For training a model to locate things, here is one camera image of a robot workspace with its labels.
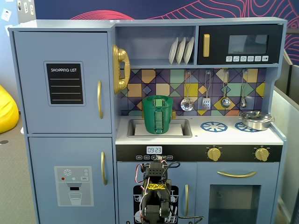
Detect long gold fridge handle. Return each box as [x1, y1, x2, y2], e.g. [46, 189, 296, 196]
[97, 80, 104, 119]

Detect yellow bean bag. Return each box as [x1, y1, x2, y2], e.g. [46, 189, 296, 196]
[0, 85, 19, 134]

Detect red white servo wires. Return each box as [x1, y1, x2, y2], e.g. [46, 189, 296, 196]
[135, 163, 150, 224]

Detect pale grey desk divider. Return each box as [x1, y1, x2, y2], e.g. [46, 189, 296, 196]
[271, 84, 299, 224]

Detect blue toy kitchen unit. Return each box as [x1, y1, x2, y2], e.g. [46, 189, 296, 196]
[8, 17, 288, 224]

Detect metal skimmer spoon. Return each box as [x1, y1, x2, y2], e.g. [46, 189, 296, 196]
[180, 70, 194, 112]

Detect small metal spoon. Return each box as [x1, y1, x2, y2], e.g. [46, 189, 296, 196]
[240, 69, 249, 108]

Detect grey toy sink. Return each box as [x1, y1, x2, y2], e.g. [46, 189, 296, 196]
[127, 118, 193, 138]

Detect gold microwave door handle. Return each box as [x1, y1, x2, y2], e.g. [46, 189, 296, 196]
[202, 34, 210, 57]

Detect gold toy telephone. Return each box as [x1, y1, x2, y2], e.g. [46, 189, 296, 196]
[112, 44, 131, 95]

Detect steel toy pot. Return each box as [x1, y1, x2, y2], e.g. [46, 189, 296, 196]
[238, 114, 275, 131]

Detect metal slotted spatula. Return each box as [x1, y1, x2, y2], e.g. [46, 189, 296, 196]
[201, 70, 212, 110]

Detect gold oven door handle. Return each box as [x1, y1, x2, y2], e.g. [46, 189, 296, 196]
[217, 171, 257, 178]

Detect white toy plate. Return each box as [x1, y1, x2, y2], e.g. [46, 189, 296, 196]
[168, 37, 179, 65]
[176, 36, 187, 65]
[183, 36, 195, 65]

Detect green plastic pitcher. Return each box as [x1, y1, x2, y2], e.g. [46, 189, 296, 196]
[142, 100, 173, 135]

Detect metal ladle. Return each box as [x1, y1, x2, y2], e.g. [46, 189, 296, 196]
[221, 69, 231, 109]

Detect black toy microwave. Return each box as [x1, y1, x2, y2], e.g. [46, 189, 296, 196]
[197, 24, 283, 65]

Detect black Dell monitor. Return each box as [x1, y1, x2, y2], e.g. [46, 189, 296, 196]
[287, 64, 299, 98]

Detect blue dishwasher door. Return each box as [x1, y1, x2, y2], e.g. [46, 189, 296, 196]
[116, 162, 198, 224]

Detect blue oven door with window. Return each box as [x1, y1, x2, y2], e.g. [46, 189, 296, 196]
[197, 162, 280, 224]

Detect fridge door with water dispenser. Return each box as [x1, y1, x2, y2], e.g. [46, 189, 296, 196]
[28, 137, 116, 224]

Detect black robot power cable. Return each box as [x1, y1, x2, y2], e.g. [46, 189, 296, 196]
[167, 161, 204, 224]

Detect fridge door with shopping list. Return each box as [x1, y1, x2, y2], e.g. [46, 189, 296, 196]
[13, 31, 113, 134]

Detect gold stove knob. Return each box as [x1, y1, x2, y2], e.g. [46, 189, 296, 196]
[207, 147, 222, 161]
[254, 147, 270, 162]

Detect short gold fridge handle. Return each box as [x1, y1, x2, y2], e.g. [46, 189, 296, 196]
[100, 151, 108, 186]

